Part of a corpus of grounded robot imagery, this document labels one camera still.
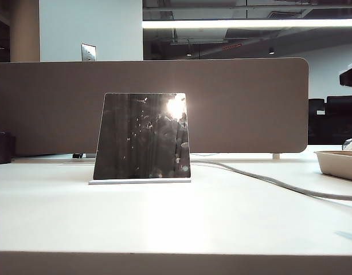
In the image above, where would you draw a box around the square mirror with white base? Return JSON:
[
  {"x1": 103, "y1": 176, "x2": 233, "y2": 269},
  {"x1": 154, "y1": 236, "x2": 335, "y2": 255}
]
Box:
[{"x1": 88, "y1": 92, "x2": 192, "y2": 186}]

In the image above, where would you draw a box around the brown desk divider panel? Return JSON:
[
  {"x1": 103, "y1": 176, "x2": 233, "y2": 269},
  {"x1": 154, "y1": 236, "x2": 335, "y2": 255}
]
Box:
[{"x1": 0, "y1": 57, "x2": 310, "y2": 157}]

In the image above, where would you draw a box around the long ceiling light strip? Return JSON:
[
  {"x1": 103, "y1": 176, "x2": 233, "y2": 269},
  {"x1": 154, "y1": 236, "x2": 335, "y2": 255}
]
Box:
[{"x1": 142, "y1": 18, "x2": 352, "y2": 29}]

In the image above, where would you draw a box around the white tray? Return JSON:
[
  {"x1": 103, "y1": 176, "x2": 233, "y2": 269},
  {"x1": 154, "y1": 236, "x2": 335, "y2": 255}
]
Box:
[{"x1": 313, "y1": 150, "x2": 352, "y2": 182}]

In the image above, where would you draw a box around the black cylindrical cup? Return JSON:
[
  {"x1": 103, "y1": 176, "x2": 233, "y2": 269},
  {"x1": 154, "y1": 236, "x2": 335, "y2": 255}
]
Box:
[{"x1": 0, "y1": 132, "x2": 17, "y2": 165}]

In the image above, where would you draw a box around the black monitor edge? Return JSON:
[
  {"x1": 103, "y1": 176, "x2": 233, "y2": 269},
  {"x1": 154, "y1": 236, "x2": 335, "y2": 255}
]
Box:
[{"x1": 339, "y1": 64, "x2": 352, "y2": 88}]

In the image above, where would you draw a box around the grey cable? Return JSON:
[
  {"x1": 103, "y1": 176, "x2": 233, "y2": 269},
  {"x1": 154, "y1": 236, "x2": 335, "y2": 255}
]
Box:
[{"x1": 190, "y1": 160, "x2": 352, "y2": 202}]

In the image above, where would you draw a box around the silver wall switch plate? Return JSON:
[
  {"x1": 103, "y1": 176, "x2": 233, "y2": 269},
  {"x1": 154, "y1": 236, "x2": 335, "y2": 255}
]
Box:
[{"x1": 81, "y1": 43, "x2": 97, "y2": 62}]

